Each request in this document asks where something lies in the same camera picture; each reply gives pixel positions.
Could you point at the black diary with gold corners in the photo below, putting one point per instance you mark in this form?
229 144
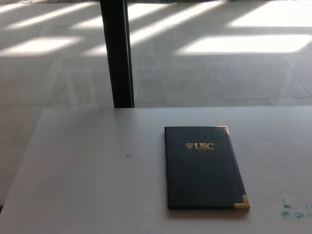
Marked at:
202 175

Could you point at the black window frame post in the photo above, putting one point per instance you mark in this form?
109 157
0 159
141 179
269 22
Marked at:
117 48

